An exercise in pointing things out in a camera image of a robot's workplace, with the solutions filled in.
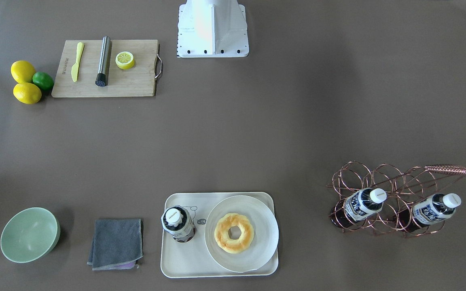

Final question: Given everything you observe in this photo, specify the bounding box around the tea bottle white cap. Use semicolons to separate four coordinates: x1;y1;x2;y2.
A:
161;205;196;243

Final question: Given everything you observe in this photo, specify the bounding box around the cream rabbit tray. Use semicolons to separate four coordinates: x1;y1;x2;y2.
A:
160;192;279;278

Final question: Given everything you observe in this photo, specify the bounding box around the tea bottle rack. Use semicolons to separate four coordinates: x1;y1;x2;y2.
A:
400;193;461;232
329;188;387;228

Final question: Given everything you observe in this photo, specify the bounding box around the tea bottle rack back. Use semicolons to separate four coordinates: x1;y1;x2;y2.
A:
400;193;461;232

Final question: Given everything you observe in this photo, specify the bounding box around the white round plate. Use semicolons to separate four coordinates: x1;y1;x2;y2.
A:
205;195;279;273

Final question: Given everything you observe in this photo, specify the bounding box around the bamboo cutting board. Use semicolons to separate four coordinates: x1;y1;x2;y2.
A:
51;39;159;98

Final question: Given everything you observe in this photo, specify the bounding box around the half lemon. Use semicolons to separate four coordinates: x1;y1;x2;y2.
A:
115;51;136;70

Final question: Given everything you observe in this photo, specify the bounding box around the steel muddler black tip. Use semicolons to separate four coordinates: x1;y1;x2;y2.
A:
95;36;112;87

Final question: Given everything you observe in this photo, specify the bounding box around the grey folded cloth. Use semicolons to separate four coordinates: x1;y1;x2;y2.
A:
87;218;144;271

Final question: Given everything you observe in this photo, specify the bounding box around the yellow plastic knife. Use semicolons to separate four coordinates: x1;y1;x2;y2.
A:
71;41;85;82

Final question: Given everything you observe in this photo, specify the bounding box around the green lime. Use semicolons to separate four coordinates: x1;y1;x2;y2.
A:
32;72;54;91

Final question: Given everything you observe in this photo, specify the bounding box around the whole lemon lower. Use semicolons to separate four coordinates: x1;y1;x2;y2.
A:
13;82;42;104

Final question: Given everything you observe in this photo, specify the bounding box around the whole lemon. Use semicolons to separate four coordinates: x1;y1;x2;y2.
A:
11;60;36;83
13;82;42;104

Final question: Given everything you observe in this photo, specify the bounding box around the mint green bowl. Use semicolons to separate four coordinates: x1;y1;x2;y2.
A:
0;207;61;264

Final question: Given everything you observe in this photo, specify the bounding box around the whole lemon upper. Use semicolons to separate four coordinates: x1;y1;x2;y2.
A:
11;60;36;83

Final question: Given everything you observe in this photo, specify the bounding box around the glazed ring donut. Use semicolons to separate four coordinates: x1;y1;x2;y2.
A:
214;213;255;254

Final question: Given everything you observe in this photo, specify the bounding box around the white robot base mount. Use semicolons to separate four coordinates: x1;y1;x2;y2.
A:
176;0;249;58

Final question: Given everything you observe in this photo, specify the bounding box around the copper wire bottle rack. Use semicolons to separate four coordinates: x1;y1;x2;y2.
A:
328;161;466;238

